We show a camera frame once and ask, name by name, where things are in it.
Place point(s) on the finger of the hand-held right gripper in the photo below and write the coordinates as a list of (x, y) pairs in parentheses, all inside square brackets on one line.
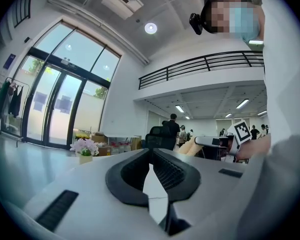
[(205, 141)]

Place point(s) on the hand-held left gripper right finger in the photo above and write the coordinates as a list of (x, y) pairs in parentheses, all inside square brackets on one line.
[(190, 181)]

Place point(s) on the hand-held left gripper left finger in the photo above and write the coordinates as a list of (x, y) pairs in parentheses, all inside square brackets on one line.
[(115, 181)]

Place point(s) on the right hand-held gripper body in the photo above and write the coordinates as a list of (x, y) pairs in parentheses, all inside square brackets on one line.
[(241, 132)]

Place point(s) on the person's right forearm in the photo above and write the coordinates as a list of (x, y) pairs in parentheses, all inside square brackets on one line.
[(252, 147)]

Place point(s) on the fluorescent tube light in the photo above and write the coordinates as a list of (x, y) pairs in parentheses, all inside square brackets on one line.
[(242, 103), (178, 108), (256, 42)]

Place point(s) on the large cardboard box yellow label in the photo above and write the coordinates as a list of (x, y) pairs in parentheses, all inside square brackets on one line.
[(105, 151)]

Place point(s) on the clear water jug red cap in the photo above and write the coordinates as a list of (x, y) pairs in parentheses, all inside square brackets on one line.
[(127, 148), (113, 148), (120, 148)]

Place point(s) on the pink flowers in white pot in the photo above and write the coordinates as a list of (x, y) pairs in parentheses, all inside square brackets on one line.
[(86, 146)]

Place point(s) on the open cardboard box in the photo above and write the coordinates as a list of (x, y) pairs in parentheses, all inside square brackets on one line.
[(98, 137)]

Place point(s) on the black mesh office chair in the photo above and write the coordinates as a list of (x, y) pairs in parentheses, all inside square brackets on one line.
[(155, 136)]

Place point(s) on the black bin with yellow lid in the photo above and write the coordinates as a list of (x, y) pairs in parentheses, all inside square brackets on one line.
[(82, 135)]

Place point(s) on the person's white shirt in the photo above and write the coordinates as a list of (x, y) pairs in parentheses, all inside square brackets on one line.
[(285, 84)]

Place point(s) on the black mezzanine railing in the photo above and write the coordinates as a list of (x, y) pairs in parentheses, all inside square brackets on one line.
[(167, 74), (22, 22)]

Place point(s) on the glass entrance door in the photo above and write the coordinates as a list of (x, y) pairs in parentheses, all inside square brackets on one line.
[(65, 104)]

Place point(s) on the light blue face mask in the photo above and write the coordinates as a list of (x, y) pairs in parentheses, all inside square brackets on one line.
[(242, 21)]

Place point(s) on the person's head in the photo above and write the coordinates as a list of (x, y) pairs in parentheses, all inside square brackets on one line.
[(220, 11)]

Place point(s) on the round ceiling light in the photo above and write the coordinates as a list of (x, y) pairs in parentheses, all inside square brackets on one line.
[(151, 27)]

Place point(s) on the clothes rack with garments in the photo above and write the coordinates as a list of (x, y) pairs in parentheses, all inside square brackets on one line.
[(15, 101)]

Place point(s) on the black head camera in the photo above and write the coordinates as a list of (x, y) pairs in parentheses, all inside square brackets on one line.
[(196, 24)]

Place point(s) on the blue wall poster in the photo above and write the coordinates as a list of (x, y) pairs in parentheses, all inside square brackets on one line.
[(10, 61)]

